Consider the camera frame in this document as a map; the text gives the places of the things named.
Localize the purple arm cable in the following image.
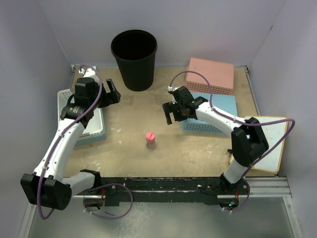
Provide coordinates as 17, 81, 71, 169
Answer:
36, 64, 103, 220
168, 71, 296, 177

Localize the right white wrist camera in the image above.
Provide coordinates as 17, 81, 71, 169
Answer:
167, 86, 179, 93

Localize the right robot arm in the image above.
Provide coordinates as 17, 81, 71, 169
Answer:
162, 86, 269, 194

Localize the aluminium extrusion rail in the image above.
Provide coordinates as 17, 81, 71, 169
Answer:
59, 176, 293, 198

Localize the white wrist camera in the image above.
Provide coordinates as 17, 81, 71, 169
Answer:
78, 66, 99, 81
167, 86, 179, 93

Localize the white perforated plastic basket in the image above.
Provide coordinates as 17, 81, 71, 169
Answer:
57, 89, 104, 139

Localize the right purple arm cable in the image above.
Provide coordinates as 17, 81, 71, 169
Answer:
168, 71, 296, 177

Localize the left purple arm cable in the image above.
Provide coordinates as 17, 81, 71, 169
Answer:
36, 64, 103, 220

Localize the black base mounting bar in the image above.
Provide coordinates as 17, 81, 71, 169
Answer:
79, 176, 250, 207

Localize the large black plastic bucket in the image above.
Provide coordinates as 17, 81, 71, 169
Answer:
110, 29, 158, 92

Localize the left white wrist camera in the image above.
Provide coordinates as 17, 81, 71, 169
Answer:
78, 66, 99, 81

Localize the pink perforated plastic basket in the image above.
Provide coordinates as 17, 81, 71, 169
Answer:
184, 58, 234, 95

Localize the pink capped small bottle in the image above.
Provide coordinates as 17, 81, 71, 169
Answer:
146, 131, 156, 149

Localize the blue perforated plastic basket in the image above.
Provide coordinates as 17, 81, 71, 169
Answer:
182, 94, 238, 134

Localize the light blue basket under white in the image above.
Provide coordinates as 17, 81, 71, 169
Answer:
75, 109, 106, 146

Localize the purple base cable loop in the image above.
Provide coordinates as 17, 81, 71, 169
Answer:
82, 183, 134, 220

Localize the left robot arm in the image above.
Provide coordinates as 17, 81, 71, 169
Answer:
20, 77, 121, 210

